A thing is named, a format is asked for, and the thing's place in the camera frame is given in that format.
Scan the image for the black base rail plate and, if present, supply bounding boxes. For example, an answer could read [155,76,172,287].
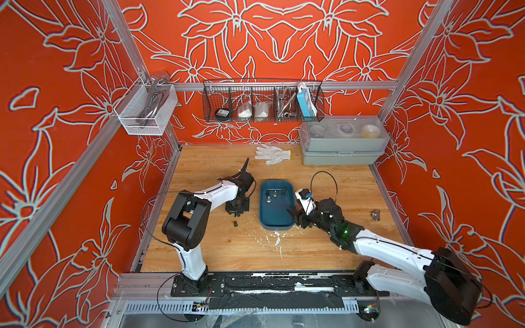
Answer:
[170,270,389,311]

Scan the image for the black item in basket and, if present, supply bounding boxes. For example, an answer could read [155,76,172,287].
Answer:
[214,108,231,122]

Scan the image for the grey lidded storage container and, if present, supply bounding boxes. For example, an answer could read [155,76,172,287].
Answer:
[299,116,390,165]

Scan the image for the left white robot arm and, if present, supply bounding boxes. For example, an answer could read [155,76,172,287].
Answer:
[162,171,256,292]

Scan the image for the small metal object far right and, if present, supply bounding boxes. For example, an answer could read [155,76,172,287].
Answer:
[371,209,381,221]

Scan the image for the black wire wall basket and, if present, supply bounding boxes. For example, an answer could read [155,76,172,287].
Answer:
[202,79,325,123]

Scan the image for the clear plastic wall bin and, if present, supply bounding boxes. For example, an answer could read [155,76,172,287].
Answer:
[114,84,178,136]

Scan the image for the teal plastic storage box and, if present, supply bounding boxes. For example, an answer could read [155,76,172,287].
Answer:
[259,180,295,231]

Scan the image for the metal tongs in basket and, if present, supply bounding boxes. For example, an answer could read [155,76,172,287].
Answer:
[275,87,296,120]

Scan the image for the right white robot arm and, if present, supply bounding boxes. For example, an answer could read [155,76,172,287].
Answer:
[288,194,483,326]

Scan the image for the white knit glove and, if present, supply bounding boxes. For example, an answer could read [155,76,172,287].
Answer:
[254,144,291,165]

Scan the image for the metal tool in clear bin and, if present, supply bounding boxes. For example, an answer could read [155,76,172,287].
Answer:
[137,72,170,126]

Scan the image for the blue white box in basket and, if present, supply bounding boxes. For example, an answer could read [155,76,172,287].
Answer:
[296,82,317,118]

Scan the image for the white bag in basket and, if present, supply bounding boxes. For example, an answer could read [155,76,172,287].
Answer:
[237,101,253,120]
[254,101,270,122]

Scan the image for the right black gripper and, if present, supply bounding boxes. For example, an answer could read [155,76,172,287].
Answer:
[284,200,335,239]

